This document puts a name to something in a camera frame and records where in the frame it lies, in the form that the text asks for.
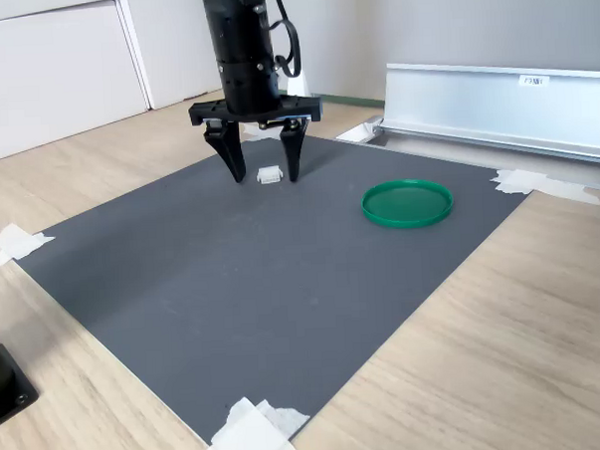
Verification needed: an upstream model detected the small white plastic terminal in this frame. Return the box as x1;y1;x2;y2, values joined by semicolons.
255;165;286;187

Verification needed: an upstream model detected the round green lid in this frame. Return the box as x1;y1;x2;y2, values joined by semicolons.
360;176;456;232

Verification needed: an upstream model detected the dark grey mat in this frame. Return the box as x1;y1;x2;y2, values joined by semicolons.
12;122;541;450

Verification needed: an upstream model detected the grey desk partition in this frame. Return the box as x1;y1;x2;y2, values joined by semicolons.
269;0;600;113

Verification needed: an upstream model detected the white cabinet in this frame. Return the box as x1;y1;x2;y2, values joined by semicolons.
0;0;228;167

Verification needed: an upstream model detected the black camera cable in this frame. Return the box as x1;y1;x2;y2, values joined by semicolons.
268;0;303;81

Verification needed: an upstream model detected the silver cable duct with sockets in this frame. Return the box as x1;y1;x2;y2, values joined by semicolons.
331;53;600;205

